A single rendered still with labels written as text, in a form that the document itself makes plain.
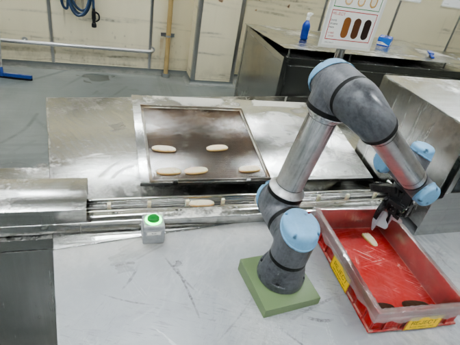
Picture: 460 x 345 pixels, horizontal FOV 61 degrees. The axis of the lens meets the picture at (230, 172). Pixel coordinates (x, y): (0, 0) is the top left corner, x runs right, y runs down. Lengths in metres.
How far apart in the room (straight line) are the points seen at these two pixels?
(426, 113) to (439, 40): 5.17
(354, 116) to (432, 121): 0.76
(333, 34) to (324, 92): 1.27
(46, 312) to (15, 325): 0.12
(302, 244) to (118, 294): 0.54
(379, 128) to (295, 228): 0.35
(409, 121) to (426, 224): 0.42
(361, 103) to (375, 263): 0.74
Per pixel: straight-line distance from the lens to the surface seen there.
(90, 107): 2.22
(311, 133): 1.07
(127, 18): 4.96
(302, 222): 1.12
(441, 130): 1.64
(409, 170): 1.14
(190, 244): 1.36
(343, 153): 1.95
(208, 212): 1.43
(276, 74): 3.28
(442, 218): 1.78
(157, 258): 1.30
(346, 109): 0.95
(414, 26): 6.46
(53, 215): 1.36
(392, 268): 1.54
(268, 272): 1.20
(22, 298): 1.64
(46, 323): 1.75
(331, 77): 1.01
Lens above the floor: 1.76
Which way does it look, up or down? 33 degrees down
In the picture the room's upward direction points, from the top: 11 degrees clockwise
